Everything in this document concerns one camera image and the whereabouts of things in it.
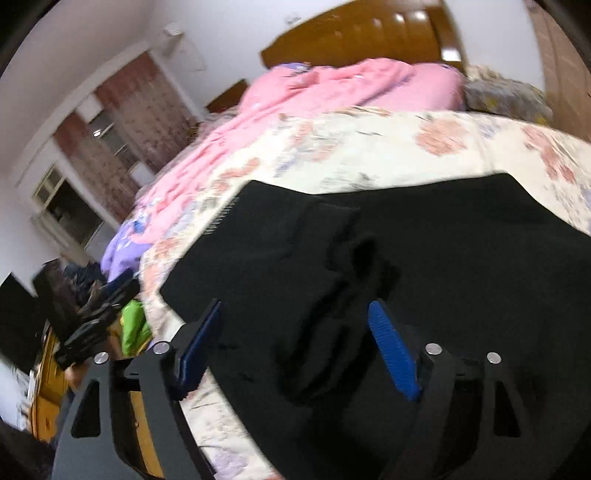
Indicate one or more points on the white air conditioner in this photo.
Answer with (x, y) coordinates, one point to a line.
(173, 36)

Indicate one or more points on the black pants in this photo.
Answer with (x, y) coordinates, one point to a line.
(461, 258)

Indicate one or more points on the nightstand with floral cloth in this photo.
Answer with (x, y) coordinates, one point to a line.
(508, 94)

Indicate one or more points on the yellow wooden cabinet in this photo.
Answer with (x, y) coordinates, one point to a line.
(44, 401)

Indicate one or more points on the floral bed sheet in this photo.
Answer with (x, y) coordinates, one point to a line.
(369, 147)

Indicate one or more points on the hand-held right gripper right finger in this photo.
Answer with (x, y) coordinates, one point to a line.
(392, 350)

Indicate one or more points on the black screen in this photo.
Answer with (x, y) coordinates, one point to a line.
(18, 318)

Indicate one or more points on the green cloth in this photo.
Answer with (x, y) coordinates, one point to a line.
(136, 327)

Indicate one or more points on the pink quilt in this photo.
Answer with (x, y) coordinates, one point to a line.
(323, 87)

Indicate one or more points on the red patterned curtain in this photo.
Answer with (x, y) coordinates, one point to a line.
(147, 106)

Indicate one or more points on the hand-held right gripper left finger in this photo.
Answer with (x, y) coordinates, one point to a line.
(198, 350)

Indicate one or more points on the light wooden wardrobe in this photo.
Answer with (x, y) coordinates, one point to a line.
(568, 55)

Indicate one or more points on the small wooden headboard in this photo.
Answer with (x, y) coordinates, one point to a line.
(228, 94)

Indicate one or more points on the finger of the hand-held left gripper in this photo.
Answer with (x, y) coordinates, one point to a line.
(115, 286)

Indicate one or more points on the dark clothes pile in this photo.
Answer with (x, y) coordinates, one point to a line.
(60, 295)

